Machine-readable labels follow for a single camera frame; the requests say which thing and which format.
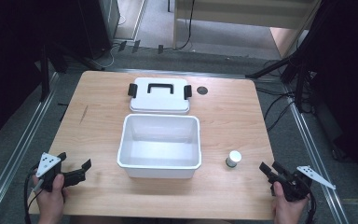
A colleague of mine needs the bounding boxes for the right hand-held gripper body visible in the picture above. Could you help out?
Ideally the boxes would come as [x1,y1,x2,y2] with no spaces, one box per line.
[268,165,337,203]

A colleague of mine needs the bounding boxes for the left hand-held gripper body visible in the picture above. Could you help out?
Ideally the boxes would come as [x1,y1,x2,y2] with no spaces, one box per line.
[35,151,87,193]

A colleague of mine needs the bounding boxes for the person's right hand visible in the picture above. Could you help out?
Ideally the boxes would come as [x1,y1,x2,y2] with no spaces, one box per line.
[271,181,311,224]

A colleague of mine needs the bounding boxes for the person's left hand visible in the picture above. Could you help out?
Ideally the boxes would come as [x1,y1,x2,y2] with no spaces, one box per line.
[32,173,67,224]

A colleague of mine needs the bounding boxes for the small jar with white cap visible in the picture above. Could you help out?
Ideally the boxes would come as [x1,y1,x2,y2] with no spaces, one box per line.
[225,149,243,169]

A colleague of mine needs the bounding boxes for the white plastic storage box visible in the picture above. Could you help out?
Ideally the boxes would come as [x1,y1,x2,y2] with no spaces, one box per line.
[117,113,203,180]

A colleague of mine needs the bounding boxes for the black metal stand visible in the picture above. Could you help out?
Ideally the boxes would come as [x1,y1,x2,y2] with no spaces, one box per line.
[38,45,51,103]
[244,0,324,114]

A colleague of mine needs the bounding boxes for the dark curtain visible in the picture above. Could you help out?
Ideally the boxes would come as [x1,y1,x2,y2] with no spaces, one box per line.
[0,0,85,148]
[304,0,358,178]

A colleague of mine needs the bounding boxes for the black cabinet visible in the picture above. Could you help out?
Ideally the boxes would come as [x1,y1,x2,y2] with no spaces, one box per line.
[76,0,121,61]

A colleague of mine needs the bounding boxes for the beige wooden furniture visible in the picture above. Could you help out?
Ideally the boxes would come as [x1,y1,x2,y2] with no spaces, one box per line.
[172,0,323,59]

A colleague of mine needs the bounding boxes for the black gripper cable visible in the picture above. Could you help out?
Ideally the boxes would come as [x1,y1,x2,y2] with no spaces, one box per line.
[23,166,45,224]
[304,183,319,224]

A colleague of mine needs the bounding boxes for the metal floor rail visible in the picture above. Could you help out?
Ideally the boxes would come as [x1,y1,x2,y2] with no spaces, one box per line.
[280,83,351,224]
[0,72,61,224]

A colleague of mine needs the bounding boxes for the black floor cables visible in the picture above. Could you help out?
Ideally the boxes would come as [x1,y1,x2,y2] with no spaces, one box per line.
[255,86,296,133]

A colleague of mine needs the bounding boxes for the white lid with black handle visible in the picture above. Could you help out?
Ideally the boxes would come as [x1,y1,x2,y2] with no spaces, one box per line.
[127,77,193,115]

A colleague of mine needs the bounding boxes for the white floor cable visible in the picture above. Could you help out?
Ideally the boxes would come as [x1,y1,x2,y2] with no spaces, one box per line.
[88,43,120,71]

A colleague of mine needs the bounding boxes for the thin black hanging cable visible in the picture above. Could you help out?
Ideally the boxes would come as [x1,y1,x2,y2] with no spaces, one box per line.
[176,0,197,51]

